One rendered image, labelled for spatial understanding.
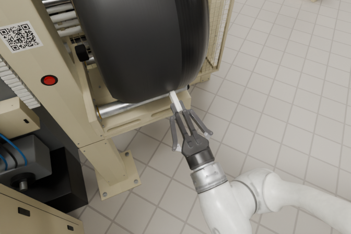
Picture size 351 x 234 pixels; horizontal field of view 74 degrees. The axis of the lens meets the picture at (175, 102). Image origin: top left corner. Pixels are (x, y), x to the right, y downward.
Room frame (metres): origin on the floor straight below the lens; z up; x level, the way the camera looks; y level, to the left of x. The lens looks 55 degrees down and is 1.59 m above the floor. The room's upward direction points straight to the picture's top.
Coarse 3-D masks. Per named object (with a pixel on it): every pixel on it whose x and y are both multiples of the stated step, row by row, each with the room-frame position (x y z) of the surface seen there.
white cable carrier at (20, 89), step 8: (0, 56) 0.44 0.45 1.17; (0, 64) 0.43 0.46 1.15; (8, 64) 0.45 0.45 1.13; (0, 72) 0.43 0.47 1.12; (8, 72) 0.43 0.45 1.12; (8, 80) 0.42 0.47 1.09; (16, 80) 0.43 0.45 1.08; (16, 88) 0.42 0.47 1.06; (24, 88) 0.43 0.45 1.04; (24, 96) 0.43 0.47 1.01; (32, 96) 0.43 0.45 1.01; (32, 104) 0.43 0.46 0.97
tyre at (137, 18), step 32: (96, 0) 0.41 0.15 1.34; (128, 0) 0.42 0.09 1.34; (160, 0) 0.44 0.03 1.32; (192, 0) 0.46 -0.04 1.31; (96, 32) 0.39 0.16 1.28; (128, 32) 0.39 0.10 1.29; (160, 32) 0.41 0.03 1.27; (192, 32) 0.43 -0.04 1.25; (96, 64) 0.41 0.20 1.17; (128, 64) 0.36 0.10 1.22; (160, 64) 0.39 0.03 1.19; (192, 64) 0.42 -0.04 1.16; (128, 96) 0.36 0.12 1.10
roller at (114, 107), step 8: (184, 88) 0.54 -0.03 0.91; (160, 96) 0.50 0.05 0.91; (104, 104) 0.46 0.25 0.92; (112, 104) 0.46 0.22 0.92; (120, 104) 0.46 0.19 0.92; (128, 104) 0.46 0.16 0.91; (136, 104) 0.47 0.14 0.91; (104, 112) 0.43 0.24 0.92; (112, 112) 0.43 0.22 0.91; (120, 112) 0.45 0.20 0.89
